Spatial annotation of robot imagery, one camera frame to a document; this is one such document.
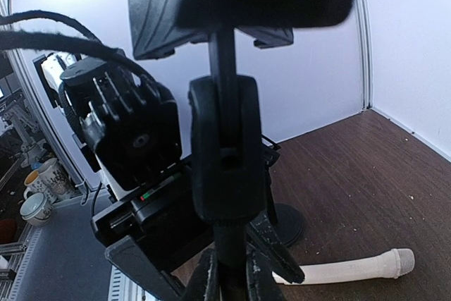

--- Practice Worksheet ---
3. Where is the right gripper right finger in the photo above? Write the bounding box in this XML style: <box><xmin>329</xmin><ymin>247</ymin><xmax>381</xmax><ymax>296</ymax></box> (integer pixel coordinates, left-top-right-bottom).
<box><xmin>246</xmin><ymin>250</ymin><xmax>285</xmax><ymax>301</ymax></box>

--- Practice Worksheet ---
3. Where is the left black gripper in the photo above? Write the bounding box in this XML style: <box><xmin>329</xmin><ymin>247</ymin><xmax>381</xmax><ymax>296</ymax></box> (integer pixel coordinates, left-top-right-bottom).
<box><xmin>91</xmin><ymin>159</ymin><xmax>213</xmax><ymax>300</ymax></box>

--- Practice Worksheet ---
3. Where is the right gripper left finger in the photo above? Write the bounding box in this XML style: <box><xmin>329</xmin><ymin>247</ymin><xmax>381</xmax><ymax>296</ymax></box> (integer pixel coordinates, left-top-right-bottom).
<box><xmin>183</xmin><ymin>248</ymin><xmax>220</xmax><ymax>301</ymax></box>

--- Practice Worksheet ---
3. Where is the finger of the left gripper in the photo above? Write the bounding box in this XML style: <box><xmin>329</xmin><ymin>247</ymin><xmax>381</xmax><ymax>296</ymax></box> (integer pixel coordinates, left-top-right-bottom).
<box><xmin>247</xmin><ymin>211</ymin><xmax>305</xmax><ymax>283</ymax></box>

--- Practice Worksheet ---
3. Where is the black mic stand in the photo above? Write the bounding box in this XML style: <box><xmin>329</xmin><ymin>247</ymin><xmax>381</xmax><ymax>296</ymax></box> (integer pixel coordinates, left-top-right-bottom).
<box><xmin>262</xmin><ymin>135</ymin><xmax>304</xmax><ymax>247</ymax></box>
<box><xmin>128</xmin><ymin>0</ymin><xmax>353</xmax><ymax>300</ymax></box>

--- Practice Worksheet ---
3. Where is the white patterned mug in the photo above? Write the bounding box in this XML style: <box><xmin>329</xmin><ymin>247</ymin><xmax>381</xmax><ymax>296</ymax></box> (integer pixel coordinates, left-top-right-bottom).
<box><xmin>38</xmin><ymin>158</ymin><xmax>75</xmax><ymax>201</ymax></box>

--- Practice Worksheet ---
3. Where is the white green rimmed cup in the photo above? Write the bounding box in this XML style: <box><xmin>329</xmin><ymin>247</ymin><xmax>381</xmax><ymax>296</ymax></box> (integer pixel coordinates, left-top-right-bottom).
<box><xmin>20</xmin><ymin>192</ymin><xmax>53</xmax><ymax>227</ymax></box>

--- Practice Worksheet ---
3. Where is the cream microphone left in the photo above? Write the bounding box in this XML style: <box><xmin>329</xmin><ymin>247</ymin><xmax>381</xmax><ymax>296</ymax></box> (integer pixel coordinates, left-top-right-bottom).
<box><xmin>272</xmin><ymin>248</ymin><xmax>415</xmax><ymax>285</ymax></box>

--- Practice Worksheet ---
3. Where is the white mug yellow inside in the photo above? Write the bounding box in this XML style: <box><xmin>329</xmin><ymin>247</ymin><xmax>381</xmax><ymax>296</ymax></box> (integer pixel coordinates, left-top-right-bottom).
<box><xmin>23</xmin><ymin>170</ymin><xmax>46</xmax><ymax>199</ymax></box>

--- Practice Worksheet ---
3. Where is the front aluminium rail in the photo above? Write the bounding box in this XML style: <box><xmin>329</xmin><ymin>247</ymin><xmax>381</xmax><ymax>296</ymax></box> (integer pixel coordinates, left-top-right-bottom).
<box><xmin>1</xmin><ymin>228</ymin><xmax>155</xmax><ymax>300</ymax></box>

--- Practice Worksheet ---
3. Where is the right aluminium frame post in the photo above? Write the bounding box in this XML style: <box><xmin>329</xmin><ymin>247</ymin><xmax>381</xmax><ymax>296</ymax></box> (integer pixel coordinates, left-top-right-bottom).
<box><xmin>355</xmin><ymin>0</ymin><xmax>373</xmax><ymax>110</ymax></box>

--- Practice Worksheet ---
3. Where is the aluminium frame post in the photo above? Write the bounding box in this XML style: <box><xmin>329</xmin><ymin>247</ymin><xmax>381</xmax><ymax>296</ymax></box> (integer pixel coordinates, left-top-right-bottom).
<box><xmin>1</xmin><ymin>0</ymin><xmax>98</xmax><ymax>192</ymax></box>
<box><xmin>355</xmin><ymin>0</ymin><xmax>373</xmax><ymax>110</ymax></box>

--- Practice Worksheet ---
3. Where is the left aluminium frame post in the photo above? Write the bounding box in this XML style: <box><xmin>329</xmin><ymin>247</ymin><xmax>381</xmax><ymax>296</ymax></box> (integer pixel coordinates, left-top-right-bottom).
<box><xmin>1</xmin><ymin>0</ymin><xmax>98</xmax><ymax>192</ymax></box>

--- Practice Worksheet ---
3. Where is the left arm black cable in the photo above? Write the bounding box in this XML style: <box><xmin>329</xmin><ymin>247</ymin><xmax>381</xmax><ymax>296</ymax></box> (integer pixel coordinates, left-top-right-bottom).
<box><xmin>0</xmin><ymin>9</ymin><xmax>159</xmax><ymax>104</ymax></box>

